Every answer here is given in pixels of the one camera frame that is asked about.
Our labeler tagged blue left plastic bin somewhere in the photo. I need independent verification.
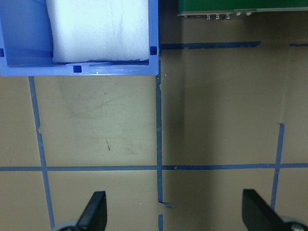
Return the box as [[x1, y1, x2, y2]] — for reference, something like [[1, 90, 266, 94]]
[[0, 0, 159, 77]]

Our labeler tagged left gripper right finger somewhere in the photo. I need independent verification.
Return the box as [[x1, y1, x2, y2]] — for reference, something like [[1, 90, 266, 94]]
[[242, 189, 288, 231]]

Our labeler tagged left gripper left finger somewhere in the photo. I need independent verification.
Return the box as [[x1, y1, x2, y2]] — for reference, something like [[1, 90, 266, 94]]
[[76, 191, 107, 231]]

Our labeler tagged green conveyor belt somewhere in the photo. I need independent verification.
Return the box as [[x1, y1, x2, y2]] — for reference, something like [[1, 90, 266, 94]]
[[178, 0, 308, 20]]

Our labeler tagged white foam pad left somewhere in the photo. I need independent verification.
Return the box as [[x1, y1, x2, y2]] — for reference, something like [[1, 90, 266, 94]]
[[46, 0, 149, 63]]

